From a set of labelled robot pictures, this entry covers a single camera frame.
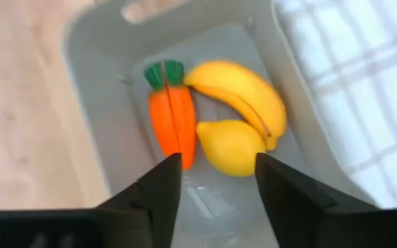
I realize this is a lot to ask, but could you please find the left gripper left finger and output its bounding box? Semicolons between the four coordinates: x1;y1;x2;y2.
96;152;183;248

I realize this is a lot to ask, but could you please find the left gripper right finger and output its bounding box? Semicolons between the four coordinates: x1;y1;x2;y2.
254;152;380;248

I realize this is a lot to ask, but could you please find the orange toy carrot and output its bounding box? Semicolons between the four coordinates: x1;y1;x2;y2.
144;59;198;172

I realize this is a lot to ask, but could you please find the yellow toy lemon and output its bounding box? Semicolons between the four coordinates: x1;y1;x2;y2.
195;118;267;178

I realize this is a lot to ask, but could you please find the yellow toy banana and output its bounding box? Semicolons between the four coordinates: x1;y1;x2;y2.
183;59;288;152

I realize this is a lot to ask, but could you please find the grey plastic tupperware container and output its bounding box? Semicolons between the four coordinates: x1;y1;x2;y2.
63;0;378;248

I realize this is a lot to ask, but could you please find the white checked dish towel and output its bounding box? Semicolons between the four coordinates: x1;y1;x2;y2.
272;0;397;209

